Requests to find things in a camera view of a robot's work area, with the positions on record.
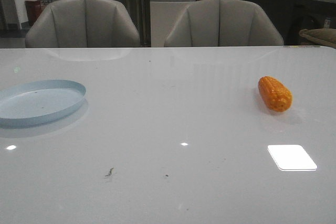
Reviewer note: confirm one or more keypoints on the orange corn cob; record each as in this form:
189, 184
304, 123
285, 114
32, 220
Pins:
274, 94

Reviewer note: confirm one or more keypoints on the light blue round plate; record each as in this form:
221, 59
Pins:
40, 102

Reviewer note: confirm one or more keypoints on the small debris scrap on table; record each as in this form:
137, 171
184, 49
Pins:
110, 173

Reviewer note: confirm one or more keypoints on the right beige upholstered chair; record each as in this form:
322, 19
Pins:
221, 23

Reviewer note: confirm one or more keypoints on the beige upholstered chair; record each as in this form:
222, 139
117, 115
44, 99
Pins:
83, 24
221, 23

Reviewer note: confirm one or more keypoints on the left beige upholstered chair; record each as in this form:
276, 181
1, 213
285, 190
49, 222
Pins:
83, 24

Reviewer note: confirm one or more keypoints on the red bin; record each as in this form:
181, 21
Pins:
33, 9

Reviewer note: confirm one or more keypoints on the tan cushion at right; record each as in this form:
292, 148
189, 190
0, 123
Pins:
321, 36

